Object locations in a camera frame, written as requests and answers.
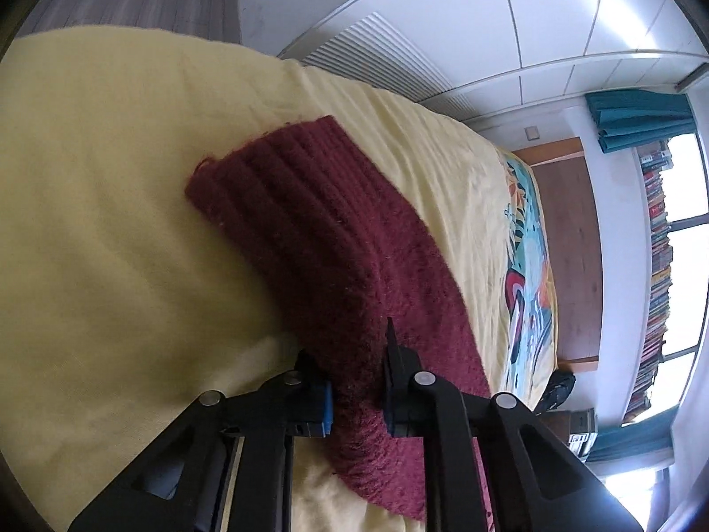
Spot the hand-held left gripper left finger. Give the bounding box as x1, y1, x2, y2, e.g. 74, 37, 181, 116
69, 349, 336, 532

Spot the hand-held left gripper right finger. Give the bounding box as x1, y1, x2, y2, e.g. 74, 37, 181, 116
381, 317, 646, 532

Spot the maroon fuzzy sweater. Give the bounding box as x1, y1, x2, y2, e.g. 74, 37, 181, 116
184, 115, 495, 522

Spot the black backpack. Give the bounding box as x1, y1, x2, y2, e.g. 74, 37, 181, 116
534, 371, 577, 414

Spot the brown drawer unit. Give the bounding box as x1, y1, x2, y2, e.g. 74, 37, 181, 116
554, 407, 599, 456

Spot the teal curtain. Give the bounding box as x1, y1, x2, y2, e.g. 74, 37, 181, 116
585, 91, 697, 154
586, 403, 683, 464

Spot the wooden headboard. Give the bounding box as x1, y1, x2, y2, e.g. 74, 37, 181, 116
510, 137, 604, 372

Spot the yellow printed blanket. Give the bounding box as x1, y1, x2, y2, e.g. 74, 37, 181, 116
0, 25, 557, 532

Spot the row of books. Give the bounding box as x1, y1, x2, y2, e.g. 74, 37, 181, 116
623, 141, 675, 425

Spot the window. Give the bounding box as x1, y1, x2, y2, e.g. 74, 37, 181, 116
659, 132, 709, 489

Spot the white louvred panel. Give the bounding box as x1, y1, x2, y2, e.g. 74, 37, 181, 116
302, 11, 473, 118

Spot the white wardrobe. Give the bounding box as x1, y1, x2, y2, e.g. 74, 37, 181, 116
238, 0, 709, 123

